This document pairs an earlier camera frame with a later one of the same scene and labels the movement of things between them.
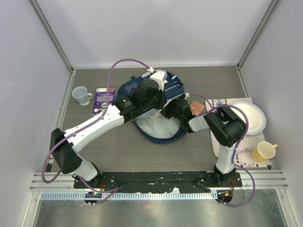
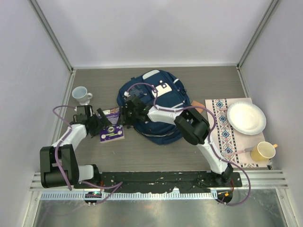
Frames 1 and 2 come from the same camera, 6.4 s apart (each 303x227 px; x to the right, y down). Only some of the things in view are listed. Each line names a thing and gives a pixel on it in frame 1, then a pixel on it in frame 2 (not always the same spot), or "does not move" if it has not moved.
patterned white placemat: [243, 160] does not move
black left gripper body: [156, 103] -> [97, 126]
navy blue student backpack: [153, 125] does not move
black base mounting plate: [155, 182] does not move
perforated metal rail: [189, 195] does not move
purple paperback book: [100, 99] -> [112, 132]
